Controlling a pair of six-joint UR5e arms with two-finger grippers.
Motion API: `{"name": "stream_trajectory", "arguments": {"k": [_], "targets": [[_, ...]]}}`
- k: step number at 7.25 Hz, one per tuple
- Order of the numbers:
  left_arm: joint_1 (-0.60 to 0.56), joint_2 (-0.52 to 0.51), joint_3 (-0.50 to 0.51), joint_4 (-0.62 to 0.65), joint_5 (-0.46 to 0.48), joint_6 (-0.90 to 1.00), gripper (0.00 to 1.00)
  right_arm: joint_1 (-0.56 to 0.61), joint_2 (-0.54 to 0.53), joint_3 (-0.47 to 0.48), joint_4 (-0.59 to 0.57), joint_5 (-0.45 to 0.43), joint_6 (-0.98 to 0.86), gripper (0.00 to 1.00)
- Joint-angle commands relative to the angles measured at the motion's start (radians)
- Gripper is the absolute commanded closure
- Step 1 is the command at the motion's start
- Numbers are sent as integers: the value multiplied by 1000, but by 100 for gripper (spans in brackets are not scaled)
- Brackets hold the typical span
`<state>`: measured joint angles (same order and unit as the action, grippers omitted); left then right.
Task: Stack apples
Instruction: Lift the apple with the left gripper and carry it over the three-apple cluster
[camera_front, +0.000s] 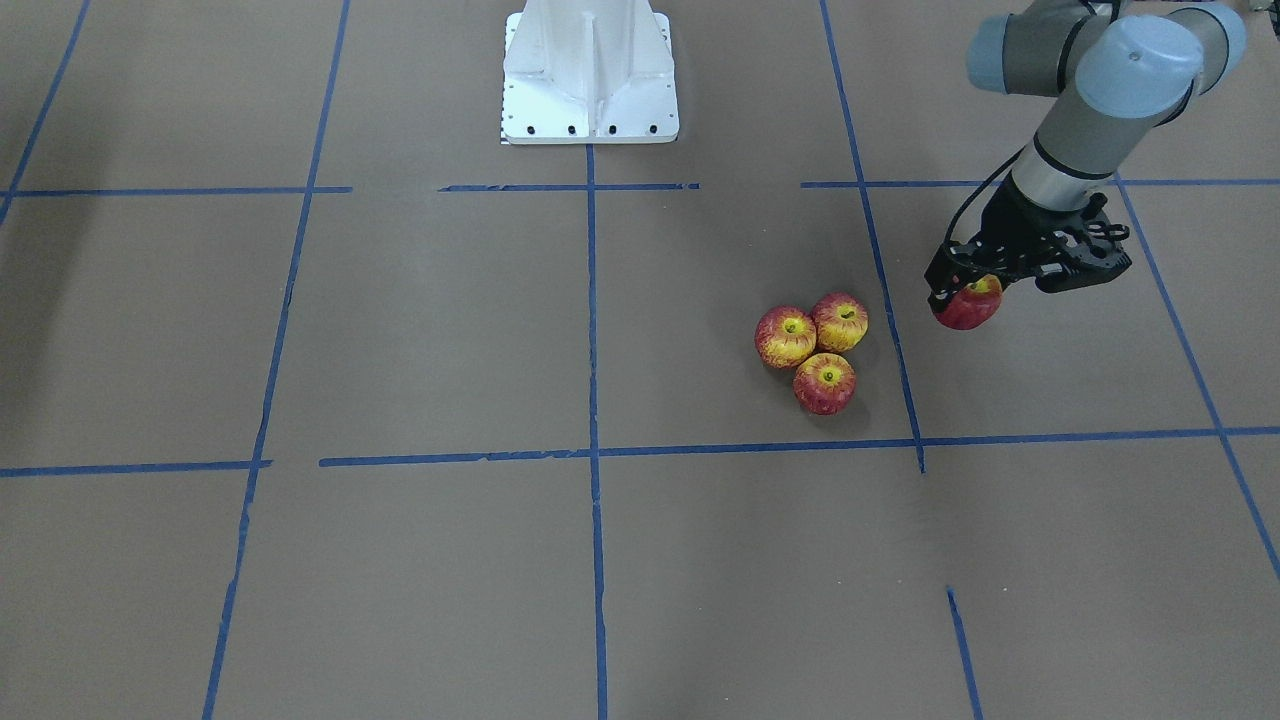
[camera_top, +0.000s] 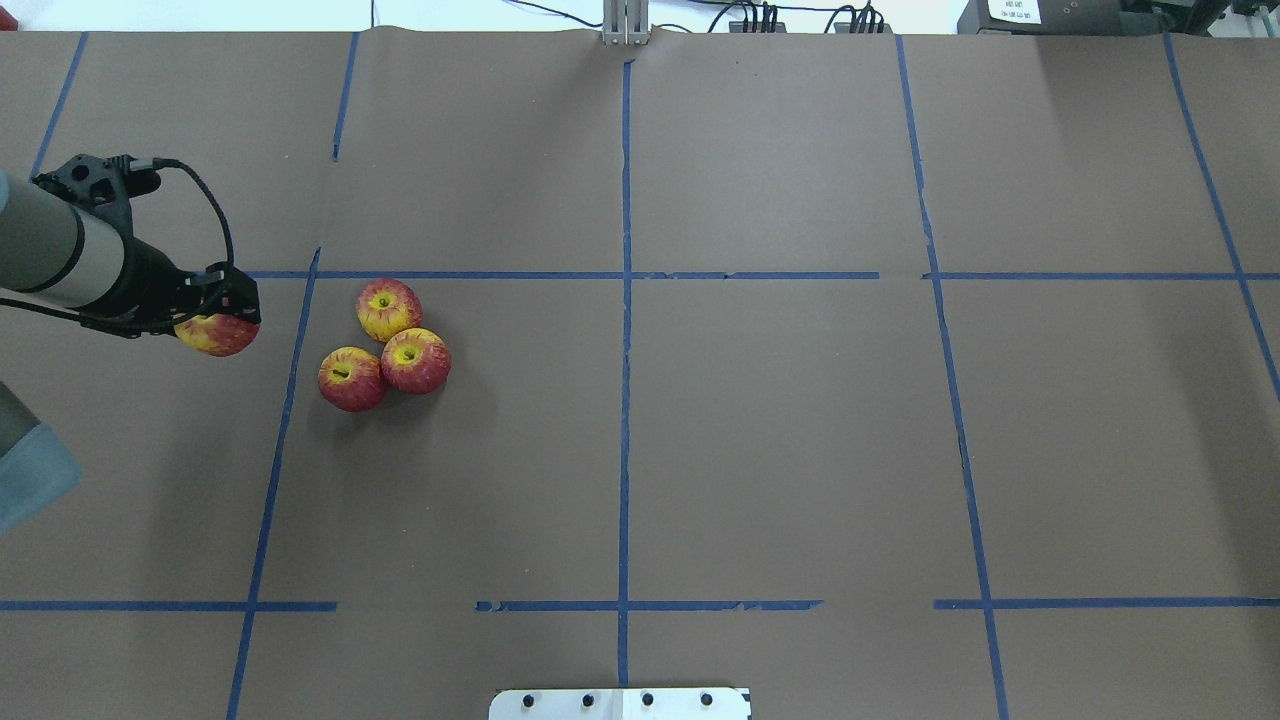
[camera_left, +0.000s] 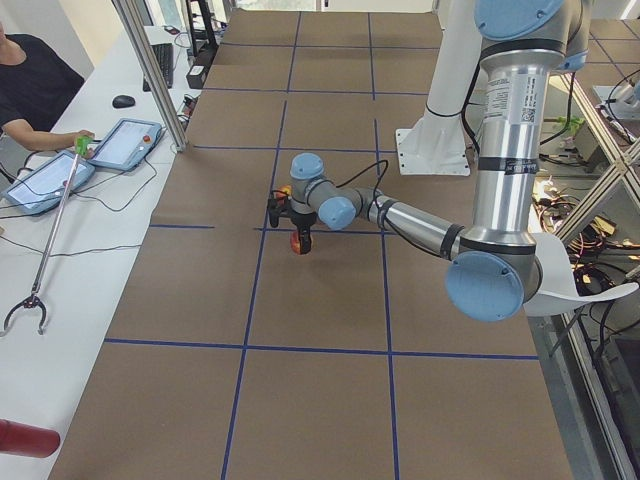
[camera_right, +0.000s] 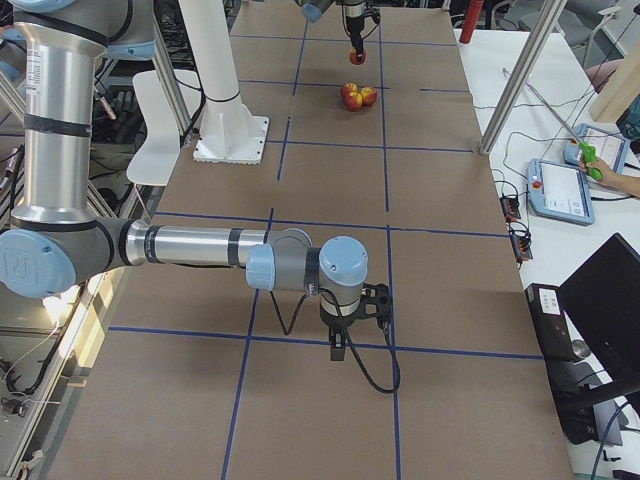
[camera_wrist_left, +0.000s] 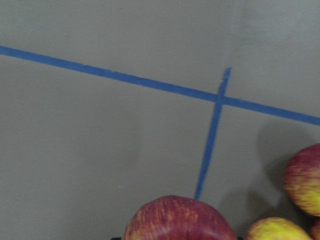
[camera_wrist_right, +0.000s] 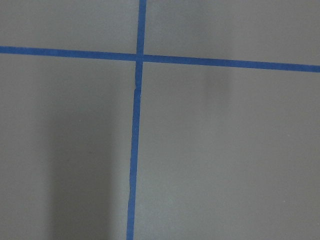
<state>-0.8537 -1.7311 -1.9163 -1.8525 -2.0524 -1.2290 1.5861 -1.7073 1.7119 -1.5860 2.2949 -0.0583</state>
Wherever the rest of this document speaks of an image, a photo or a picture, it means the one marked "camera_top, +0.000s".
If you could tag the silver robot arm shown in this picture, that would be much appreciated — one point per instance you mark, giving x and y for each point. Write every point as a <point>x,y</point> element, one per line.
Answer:
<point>69,250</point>

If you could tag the long blue tape strip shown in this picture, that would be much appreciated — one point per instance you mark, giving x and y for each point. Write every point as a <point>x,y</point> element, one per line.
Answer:
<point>627,326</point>

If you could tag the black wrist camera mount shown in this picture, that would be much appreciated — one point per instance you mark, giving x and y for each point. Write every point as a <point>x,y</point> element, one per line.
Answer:
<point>104,187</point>

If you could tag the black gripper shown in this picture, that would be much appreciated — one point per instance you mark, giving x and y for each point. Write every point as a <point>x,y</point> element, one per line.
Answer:
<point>147,288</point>

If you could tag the brown paper table cover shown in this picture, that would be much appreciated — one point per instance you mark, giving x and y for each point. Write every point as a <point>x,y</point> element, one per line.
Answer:
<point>953,375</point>

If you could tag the white metal base plate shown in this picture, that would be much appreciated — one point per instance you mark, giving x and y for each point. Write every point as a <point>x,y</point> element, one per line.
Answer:
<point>623,703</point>

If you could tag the red yellow apple top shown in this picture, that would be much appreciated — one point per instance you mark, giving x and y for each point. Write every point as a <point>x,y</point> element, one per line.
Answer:
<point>386,307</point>

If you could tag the red yellow apple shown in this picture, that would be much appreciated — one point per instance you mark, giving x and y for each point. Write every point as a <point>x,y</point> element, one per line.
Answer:
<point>386,307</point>
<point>217,335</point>
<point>416,361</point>
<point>350,378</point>

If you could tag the aluminium frame post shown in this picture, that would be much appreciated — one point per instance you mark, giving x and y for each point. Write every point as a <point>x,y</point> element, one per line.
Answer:
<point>625,23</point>

